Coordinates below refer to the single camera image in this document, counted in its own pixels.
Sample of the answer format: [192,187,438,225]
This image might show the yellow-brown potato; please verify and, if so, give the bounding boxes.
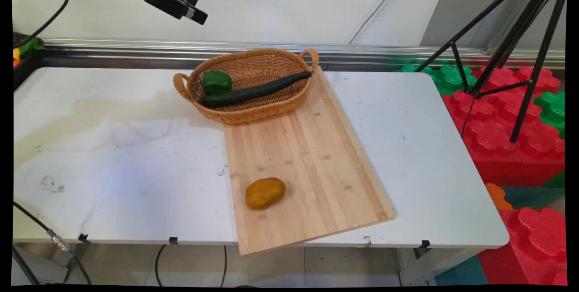
[245,177,286,211]

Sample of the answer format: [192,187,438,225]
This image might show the green bell pepper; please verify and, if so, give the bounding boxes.
[202,70,233,95]

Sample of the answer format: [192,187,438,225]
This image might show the green toy vegetable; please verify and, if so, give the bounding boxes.
[18,38,45,56]

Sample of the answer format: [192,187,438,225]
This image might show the dark crate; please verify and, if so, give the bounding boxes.
[13,32,46,91]

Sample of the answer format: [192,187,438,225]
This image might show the dark green cucumber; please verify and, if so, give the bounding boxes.
[198,71,313,108]

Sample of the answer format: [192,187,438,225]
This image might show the bamboo cutting board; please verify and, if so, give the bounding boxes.
[223,66,396,256]

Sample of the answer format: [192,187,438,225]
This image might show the green foam block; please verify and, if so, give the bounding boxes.
[393,63,478,95]
[533,91,566,140]

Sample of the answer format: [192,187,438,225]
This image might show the black tripod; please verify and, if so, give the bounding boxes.
[414,0,568,143]

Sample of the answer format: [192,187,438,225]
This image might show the orange foam piece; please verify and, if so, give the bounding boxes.
[485,183,514,211]

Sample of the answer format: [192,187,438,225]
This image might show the teal foam mat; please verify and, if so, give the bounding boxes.
[433,255,490,286]

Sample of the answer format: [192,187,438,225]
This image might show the teal foam block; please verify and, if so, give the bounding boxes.
[501,171,566,210]

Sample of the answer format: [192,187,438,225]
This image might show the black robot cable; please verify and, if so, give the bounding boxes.
[11,0,101,49]

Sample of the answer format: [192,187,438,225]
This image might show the wicker basket with handles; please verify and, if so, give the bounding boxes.
[173,48,320,125]

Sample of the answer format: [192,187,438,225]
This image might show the aluminium rail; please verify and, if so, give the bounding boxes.
[42,38,566,70]

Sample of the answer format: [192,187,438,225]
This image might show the black cable with metal connector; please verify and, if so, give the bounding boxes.
[13,202,92,286]

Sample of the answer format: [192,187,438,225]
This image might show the white table leg frame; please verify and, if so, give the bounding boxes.
[397,247,481,286]

